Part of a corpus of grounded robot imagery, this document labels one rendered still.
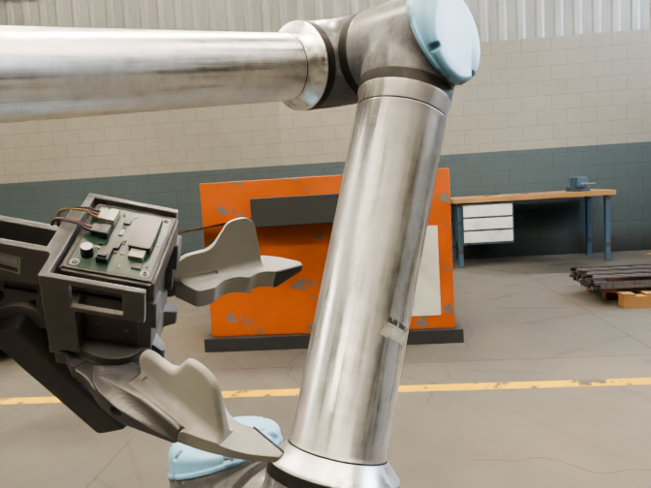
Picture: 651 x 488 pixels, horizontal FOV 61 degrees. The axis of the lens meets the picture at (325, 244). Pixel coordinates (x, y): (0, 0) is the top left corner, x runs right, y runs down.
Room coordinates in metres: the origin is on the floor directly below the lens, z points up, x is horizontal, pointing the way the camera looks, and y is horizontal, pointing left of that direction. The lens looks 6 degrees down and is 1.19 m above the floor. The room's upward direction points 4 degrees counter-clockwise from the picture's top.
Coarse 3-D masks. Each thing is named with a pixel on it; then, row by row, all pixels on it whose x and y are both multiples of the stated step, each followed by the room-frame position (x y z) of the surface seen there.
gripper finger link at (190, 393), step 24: (144, 360) 0.29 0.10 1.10; (192, 360) 0.27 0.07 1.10; (144, 384) 0.30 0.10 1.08; (168, 384) 0.29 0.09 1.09; (192, 384) 0.27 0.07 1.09; (216, 384) 0.26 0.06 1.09; (168, 408) 0.29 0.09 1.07; (192, 408) 0.28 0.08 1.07; (216, 408) 0.27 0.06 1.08; (192, 432) 0.28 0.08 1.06; (216, 432) 0.28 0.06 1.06; (240, 432) 0.29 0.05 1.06; (240, 456) 0.28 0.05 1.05; (264, 456) 0.28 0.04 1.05
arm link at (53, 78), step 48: (0, 48) 0.49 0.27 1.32; (48, 48) 0.52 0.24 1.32; (96, 48) 0.55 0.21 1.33; (144, 48) 0.58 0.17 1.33; (192, 48) 0.62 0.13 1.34; (240, 48) 0.66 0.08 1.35; (288, 48) 0.71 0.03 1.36; (336, 48) 0.74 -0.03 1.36; (0, 96) 0.49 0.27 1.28; (48, 96) 0.52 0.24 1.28; (96, 96) 0.55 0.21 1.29; (144, 96) 0.59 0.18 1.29; (192, 96) 0.63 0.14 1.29; (240, 96) 0.68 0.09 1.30; (288, 96) 0.73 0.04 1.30; (336, 96) 0.76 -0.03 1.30
